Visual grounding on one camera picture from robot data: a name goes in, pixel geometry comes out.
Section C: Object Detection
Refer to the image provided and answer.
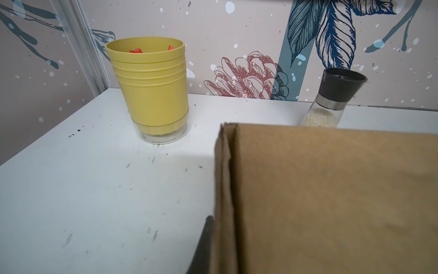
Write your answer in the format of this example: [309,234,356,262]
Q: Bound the brown cardboard box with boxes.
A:
[209,123,438,274]

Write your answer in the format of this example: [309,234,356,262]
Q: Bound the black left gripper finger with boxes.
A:
[186,215,214,274]

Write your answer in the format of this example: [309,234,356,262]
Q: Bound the yellow plastic cup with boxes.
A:
[106,37,189,145]

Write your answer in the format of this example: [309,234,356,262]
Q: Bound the glass spice grinder black cap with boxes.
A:
[300,68,367,129]

